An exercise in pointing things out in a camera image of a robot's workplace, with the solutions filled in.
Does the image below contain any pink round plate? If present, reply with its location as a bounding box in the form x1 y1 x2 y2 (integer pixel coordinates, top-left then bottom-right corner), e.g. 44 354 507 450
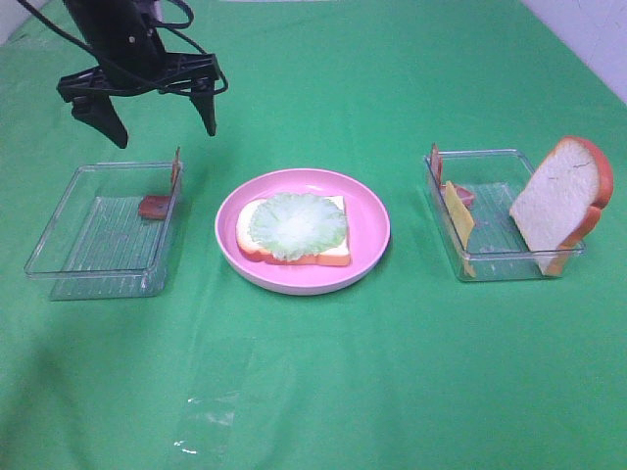
215 168 391 296

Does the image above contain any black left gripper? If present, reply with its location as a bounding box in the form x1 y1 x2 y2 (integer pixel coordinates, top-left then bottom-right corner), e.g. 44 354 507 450
57 23 219 149

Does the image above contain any toy bacon strip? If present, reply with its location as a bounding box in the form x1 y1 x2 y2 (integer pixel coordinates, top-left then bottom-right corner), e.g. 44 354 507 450
138 147 181 220
429 143 475 209

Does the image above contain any toy lettuce leaf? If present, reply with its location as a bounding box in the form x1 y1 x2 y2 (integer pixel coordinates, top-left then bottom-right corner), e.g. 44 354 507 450
240 192 348 261

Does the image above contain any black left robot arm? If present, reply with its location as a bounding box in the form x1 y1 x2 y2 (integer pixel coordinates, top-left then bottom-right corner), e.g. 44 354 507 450
57 1 228 149

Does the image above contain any toy bread slice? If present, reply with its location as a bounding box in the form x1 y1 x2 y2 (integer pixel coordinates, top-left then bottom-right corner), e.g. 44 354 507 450
509 136 614 276
235 198 351 266

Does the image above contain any green table cloth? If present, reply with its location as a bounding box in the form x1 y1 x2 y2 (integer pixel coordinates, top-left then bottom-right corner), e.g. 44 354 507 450
1 1 626 469

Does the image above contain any clear plastic film sheet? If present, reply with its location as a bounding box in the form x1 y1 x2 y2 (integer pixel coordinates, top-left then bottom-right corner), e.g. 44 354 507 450
168 338 254 469

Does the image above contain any right clear plastic tray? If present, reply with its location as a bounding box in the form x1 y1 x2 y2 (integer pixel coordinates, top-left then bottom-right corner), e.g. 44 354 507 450
423 149 586 282

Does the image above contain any left clear plastic tray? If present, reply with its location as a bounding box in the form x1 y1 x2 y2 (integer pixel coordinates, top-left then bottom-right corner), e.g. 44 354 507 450
24 161 183 301

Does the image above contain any clear plastic tray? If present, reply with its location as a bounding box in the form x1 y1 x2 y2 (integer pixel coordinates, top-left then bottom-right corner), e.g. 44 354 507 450
24 161 183 301
423 149 586 282

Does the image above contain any yellow toy cheese slice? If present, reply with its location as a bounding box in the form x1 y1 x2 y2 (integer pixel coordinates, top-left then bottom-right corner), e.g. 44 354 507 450
444 181 476 280

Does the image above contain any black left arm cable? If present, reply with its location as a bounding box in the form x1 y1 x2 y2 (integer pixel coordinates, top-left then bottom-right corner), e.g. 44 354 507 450
17 0 230 97

